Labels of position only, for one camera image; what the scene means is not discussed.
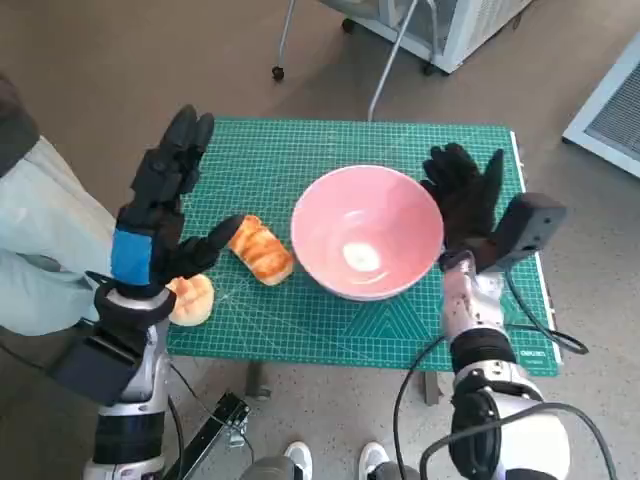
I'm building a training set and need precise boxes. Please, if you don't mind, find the white shoe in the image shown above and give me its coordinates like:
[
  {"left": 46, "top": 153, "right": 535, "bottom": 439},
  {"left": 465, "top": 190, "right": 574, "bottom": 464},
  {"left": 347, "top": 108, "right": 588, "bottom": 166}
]
[
  {"left": 359, "top": 441, "right": 391, "bottom": 471},
  {"left": 283, "top": 441, "right": 314, "bottom": 480}
]

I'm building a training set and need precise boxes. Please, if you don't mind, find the grey table leg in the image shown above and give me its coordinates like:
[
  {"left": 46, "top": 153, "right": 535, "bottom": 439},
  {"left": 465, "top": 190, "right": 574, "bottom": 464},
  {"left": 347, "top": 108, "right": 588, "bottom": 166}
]
[
  {"left": 247, "top": 362, "right": 273, "bottom": 401},
  {"left": 423, "top": 370, "right": 444, "bottom": 405}
]

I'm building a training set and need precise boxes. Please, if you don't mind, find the black metal frame with caster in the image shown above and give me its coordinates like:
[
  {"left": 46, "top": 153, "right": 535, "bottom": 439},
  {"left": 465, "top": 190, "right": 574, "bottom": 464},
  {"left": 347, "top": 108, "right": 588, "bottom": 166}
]
[{"left": 162, "top": 391, "right": 253, "bottom": 480}]

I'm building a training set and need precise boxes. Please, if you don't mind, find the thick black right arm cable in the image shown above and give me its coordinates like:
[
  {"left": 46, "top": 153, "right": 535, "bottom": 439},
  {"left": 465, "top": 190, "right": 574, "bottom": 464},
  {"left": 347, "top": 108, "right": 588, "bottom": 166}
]
[{"left": 419, "top": 402, "right": 620, "bottom": 480}]

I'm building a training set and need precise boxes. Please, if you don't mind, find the white louvred panel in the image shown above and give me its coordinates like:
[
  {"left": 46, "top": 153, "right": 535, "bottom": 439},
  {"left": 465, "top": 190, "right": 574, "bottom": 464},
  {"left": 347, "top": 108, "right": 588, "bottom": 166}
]
[{"left": 562, "top": 32, "right": 640, "bottom": 179}]

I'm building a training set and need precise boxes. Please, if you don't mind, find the grey chair with casters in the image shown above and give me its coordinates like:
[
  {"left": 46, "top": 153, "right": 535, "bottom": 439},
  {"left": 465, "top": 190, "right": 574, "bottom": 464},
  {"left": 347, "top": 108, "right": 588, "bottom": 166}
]
[{"left": 271, "top": 0, "right": 449, "bottom": 123}]

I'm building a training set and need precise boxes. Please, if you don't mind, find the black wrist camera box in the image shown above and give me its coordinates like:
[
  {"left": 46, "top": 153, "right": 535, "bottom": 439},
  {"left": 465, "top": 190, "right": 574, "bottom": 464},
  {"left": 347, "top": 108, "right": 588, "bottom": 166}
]
[
  {"left": 477, "top": 193, "right": 568, "bottom": 275},
  {"left": 47, "top": 334, "right": 146, "bottom": 407}
]

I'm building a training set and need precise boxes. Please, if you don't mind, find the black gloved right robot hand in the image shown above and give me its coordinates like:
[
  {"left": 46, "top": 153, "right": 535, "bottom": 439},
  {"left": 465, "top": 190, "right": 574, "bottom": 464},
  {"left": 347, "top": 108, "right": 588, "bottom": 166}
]
[{"left": 419, "top": 142, "right": 506, "bottom": 251}]

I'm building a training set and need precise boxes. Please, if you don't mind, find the pink bowl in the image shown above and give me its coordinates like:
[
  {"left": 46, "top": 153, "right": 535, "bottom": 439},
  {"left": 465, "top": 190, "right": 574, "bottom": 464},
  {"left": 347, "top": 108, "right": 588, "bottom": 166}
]
[{"left": 290, "top": 164, "right": 445, "bottom": 301}]

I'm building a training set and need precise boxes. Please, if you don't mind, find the green cutting mat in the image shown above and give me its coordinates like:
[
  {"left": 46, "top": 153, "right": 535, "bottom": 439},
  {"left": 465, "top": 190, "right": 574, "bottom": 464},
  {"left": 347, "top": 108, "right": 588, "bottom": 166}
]
[{"left": 164, "top": 116, "right": 564, "bottom": 377}]

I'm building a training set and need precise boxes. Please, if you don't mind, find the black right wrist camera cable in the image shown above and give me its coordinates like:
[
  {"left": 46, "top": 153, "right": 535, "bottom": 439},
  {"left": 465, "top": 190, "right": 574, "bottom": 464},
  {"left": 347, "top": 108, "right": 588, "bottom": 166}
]
[{"left": 392, "top": 269, "right": 590, "bottom": 480}]

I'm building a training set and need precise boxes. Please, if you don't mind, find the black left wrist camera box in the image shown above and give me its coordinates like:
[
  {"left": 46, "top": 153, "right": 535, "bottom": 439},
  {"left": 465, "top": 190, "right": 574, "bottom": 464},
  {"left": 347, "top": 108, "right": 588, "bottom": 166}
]
[{"left": 47, "top": 334, "right": 146, "bottom": 407}]

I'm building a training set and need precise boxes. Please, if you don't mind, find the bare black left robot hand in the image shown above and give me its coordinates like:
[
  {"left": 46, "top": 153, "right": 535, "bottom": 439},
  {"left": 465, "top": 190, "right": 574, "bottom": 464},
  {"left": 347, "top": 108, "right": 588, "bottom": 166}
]
[{"left": 108, "top": 103, "right": 247, "bottom": 289}]

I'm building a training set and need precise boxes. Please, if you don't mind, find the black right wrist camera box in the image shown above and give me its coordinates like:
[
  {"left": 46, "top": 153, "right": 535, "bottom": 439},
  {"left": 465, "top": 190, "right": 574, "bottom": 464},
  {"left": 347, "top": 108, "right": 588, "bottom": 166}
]
[{"left": 477, "top": 193, "right": 568, "bottom": 275}]

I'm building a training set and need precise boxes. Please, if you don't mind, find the thin black cable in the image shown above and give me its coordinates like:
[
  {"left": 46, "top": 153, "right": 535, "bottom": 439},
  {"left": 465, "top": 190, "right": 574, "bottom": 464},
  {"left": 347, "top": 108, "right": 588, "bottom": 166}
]
[{"left": 166, "top": 363, "right": 256, "bottom": 469}]

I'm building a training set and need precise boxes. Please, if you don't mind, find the white vented cabinet on casters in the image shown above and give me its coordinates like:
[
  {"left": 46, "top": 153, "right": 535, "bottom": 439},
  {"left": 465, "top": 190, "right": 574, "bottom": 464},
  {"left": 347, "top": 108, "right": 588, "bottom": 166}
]
[{"left": 342, "top": 0, "right": 536, "bottom": 76}]

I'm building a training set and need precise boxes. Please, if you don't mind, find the grey rounded leg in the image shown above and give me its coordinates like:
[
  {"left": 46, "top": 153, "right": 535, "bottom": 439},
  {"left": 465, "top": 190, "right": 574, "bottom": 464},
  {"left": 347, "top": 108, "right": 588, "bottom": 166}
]
[
  {"left": 372, "top": 460, "right": 421, "bottom": 480},
  {"left": 239, "top": 455, "right": 299, "bottom": 480}
]

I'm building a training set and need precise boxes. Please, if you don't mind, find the round toy bread bun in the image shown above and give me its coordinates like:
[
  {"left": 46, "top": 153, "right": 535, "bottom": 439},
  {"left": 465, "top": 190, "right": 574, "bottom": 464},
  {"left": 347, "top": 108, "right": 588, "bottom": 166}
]
[{"left": 164, "top": 273, "right": 216, "bottom": 329}]

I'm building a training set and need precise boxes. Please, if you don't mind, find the person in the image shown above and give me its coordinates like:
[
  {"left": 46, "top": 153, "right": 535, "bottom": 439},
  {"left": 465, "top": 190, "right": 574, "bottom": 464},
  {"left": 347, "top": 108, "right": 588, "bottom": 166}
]
[{"left": 0, "top": 74, "right": 117, "bottom": 336}]

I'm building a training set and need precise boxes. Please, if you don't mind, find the oblong toy bread loaf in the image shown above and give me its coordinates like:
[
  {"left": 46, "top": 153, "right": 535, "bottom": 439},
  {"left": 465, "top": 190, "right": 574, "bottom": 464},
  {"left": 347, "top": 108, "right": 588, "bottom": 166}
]
[{"left": 228, "top": 215, "right": 295, "bottom": 287}]

